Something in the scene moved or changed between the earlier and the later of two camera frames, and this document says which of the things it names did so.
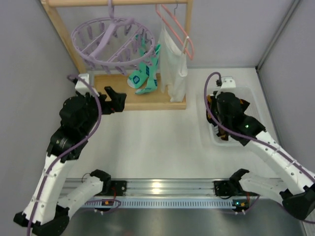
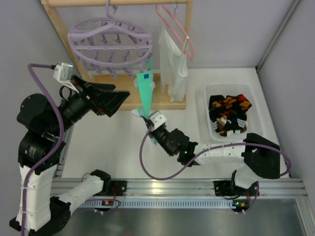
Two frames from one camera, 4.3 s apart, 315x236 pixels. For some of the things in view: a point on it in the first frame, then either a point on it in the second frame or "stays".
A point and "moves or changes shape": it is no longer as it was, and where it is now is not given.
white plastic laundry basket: x=247 y=94 stays
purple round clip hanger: x=113 y=43 moves or changes shape
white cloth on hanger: x=173 y=66 stays
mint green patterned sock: x=138 y=79 → x=143 y=82
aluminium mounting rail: x=163 y=188 stays
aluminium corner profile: x=282 y=25 stays
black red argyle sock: x=208 y=117 moves or changes shape
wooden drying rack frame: x=152 y=100 stays
